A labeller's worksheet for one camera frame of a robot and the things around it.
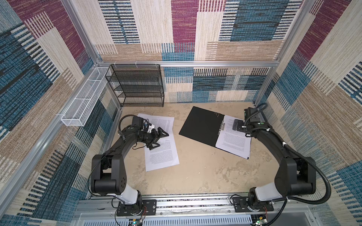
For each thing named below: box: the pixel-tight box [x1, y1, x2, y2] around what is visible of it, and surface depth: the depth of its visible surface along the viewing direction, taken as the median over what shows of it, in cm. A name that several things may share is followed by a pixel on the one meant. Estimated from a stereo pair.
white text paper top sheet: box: [143, 135, 180, 172], surface depth 93 cm
